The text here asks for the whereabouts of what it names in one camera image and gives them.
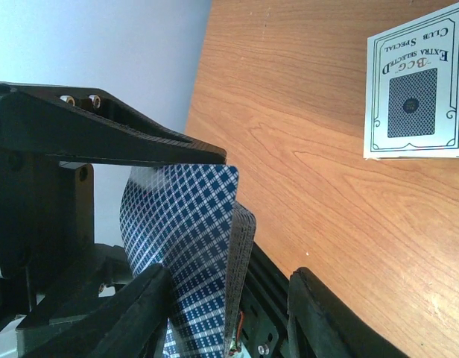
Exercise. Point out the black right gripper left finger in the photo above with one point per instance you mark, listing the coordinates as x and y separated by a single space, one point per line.
131 324

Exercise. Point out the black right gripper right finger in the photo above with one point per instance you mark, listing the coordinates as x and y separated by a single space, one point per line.
321 325

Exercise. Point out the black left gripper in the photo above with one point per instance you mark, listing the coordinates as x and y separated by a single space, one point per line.
51 270

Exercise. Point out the blue-backed card deck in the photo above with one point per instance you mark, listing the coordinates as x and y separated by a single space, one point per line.
186 217

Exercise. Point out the white playing card box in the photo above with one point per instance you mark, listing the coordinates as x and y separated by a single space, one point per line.
412 89

